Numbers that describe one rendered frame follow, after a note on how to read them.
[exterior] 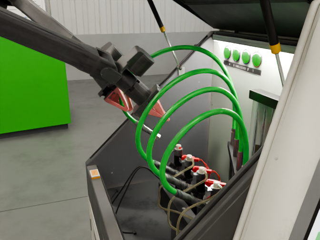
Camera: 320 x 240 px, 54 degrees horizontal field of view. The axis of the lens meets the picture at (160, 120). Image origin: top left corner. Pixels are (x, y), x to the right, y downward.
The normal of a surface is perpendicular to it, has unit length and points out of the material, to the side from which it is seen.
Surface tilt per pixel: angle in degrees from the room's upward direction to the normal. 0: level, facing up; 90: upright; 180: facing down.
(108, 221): 0
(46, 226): 0
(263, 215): 76
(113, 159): 90
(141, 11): 90
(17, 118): 90
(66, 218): 0
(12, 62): 90
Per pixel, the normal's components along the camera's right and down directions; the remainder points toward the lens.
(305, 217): -0.91, -0.11
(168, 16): 0.32, 0.32
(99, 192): 0.00, -0.94
